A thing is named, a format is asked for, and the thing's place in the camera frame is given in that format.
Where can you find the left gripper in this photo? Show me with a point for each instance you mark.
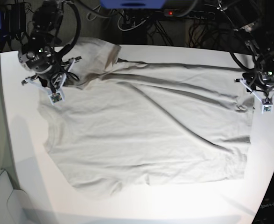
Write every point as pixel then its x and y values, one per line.
pixel 261 85

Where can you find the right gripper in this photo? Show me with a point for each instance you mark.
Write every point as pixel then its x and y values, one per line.
pixel 54 77

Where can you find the light grey t-shirt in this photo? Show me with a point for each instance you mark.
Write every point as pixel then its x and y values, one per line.
pixel 135 123

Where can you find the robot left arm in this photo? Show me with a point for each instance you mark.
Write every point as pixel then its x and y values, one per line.
pixel 253 22

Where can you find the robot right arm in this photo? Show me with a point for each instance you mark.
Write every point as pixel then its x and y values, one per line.
pixel 39 55

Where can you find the black power strip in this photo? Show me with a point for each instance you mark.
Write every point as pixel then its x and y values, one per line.
pixel 199 15

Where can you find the blue box overhead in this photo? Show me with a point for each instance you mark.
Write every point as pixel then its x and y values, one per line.
pixel 132 4

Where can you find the grey side cabinet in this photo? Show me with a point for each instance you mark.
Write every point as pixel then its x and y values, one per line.
pixel 11 209

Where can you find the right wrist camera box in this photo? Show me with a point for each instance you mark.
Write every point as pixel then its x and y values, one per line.
pixel 56 97

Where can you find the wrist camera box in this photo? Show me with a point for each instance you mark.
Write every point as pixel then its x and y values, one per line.
pixel 266 108
pixel 56 97

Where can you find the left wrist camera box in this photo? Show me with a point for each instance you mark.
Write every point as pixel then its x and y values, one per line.
pixel 266 108

